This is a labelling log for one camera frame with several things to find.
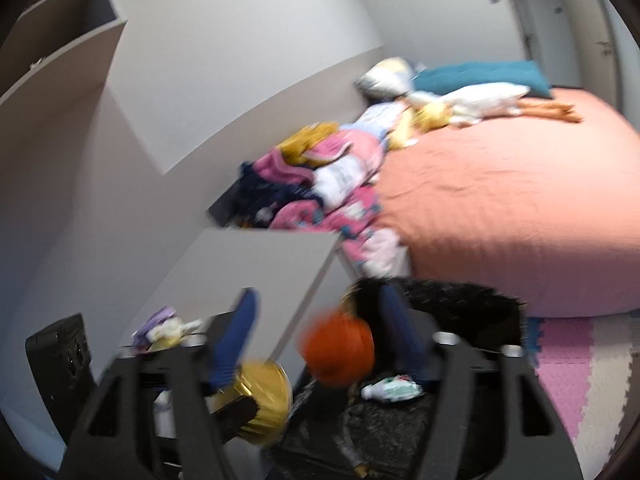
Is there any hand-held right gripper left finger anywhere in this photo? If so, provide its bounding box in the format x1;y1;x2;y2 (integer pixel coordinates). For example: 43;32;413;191
60;287;266;480

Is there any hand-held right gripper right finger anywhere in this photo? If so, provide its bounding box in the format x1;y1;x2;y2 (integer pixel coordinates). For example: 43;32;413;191
377;282;583;480

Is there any gold foil baking cup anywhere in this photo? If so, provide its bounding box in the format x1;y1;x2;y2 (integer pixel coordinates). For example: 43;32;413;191
210;360;293;448

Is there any orange ball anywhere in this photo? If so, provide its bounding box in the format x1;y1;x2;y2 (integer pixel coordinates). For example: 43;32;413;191
304;310;376;388

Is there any purple wrapper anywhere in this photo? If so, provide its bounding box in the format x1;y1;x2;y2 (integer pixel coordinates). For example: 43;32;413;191
132;306;177;347

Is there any white crumpled wrapper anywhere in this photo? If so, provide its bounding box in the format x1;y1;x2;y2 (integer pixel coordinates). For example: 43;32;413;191
361;374;426;401

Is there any black flat box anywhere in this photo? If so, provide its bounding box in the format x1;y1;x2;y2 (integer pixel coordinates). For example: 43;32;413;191
207;180;246;231

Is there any bed with orange sheet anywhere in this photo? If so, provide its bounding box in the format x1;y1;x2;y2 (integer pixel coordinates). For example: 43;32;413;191
340;87;640;318

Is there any pile of clothes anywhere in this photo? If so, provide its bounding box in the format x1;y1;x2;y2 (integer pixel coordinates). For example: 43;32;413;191
237;120;416;281

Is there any pink and white foam mat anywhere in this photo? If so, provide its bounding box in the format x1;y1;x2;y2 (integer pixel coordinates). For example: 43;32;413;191
525;310;640;471

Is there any yellow plush toy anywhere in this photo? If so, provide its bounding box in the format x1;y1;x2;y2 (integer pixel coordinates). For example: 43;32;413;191
387;102;451;151

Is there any white goose plush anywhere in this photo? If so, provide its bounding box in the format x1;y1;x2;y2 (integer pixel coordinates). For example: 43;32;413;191
407;82;583;126

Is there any patterned pillow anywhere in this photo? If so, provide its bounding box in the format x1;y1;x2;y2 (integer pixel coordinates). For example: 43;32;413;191
356;56;426;98

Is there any recessed grey door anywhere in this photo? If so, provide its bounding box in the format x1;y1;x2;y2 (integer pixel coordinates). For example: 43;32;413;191
510;0;596;88

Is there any grey wall shelf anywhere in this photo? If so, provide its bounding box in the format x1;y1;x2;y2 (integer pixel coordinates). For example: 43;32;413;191
0;0;128;111

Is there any door with lever handle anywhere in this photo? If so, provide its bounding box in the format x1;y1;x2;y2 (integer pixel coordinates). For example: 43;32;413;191
575;0;626;106

